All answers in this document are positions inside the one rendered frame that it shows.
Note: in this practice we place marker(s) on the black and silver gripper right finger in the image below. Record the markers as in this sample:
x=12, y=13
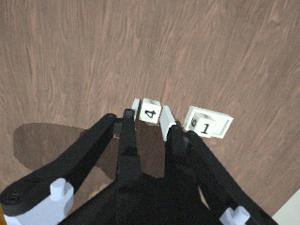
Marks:
x=225, y=199

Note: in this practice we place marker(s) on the white rectangular tray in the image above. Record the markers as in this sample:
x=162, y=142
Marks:
x=223, y=120

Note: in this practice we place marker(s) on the white cube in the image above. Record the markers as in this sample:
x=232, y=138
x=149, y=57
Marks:
x=150, y=110
x=203, y=124

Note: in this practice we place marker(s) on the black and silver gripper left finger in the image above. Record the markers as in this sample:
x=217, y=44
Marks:
x=45, y=196

